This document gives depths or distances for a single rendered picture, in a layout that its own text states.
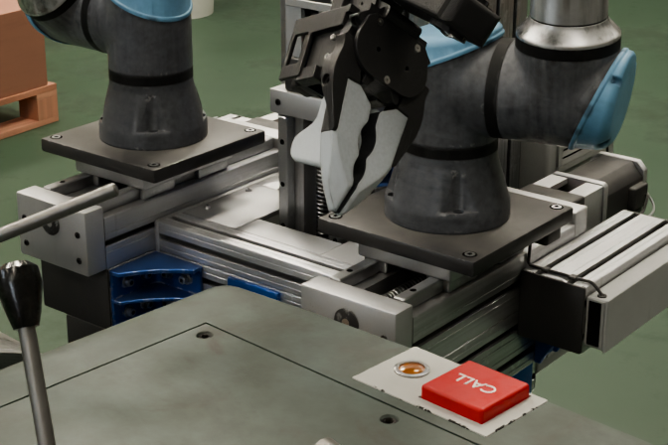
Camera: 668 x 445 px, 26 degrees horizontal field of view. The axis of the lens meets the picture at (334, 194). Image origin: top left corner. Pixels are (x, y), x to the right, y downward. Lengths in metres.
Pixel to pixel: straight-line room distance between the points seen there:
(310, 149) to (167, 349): 0.25
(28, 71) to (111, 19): 3.99
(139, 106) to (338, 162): 0.99
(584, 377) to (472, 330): 2.20
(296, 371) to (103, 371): 0.15
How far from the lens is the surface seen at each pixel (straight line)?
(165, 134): 1.97
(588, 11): 1.59
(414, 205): 1.68
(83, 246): 1.91
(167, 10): 1.95
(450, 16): 0.98
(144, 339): 1.22
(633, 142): 5.84
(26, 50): 5.93
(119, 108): 1.99
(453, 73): 1.63
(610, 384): 3.90
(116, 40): 1.97
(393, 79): 1.04
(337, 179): 1.00
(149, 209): 1.97
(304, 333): 1.22
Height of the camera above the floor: 1.78
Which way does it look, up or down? 20 degrees down
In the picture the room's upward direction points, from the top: straight up
